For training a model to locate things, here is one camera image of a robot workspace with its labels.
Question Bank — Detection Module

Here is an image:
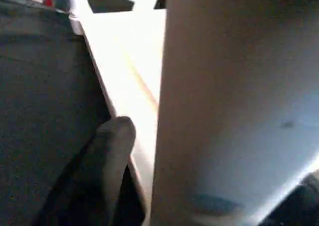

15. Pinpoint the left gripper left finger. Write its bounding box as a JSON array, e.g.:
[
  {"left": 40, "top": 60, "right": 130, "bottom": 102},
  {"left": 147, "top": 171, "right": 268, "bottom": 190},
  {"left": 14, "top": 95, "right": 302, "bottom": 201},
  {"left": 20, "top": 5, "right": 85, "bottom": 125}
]
[{"left": 32, "top": 115, "right": 137, "bottom": 226}]

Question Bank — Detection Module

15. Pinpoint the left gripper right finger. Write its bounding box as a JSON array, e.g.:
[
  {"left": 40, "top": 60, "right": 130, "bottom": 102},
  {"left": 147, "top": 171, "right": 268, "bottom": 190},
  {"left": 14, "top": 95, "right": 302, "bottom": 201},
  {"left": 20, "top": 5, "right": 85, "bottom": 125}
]
[{"left": 259, "top": 169, "right": 319, "bottom": 226}]

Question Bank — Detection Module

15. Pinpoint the white plastic table top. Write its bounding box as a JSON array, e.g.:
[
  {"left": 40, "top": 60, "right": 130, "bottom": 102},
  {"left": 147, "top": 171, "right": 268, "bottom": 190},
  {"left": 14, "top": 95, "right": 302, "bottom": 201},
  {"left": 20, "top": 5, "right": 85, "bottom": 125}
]
[{"left": 67, "top": 0, "right": 167, "bottom": 214}]

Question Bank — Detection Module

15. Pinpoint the white plastic table leg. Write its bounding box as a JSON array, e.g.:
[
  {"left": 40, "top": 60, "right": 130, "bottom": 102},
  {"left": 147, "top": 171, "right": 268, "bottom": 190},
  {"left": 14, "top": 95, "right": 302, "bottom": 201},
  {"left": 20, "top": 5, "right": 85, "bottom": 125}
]
[{"left": 150, "top": 0, "right": 319, "bottom": 226}]

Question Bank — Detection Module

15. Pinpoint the black work mat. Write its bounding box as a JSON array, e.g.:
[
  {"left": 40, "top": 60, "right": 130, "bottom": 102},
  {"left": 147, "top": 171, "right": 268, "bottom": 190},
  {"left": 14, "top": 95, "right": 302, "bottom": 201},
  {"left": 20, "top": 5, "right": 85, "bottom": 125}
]
[{"left": 0, "top": 2, "right": 150, "bottom": 226}]

